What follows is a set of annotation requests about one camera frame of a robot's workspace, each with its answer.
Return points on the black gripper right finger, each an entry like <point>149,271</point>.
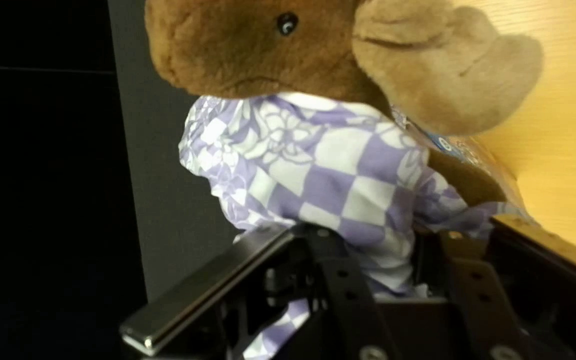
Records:
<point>489,322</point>

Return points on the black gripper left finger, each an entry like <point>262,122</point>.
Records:
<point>344,322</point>

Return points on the purple white checked cloth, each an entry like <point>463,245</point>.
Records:
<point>292,157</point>

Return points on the brown toy moose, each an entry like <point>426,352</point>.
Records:
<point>442,64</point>

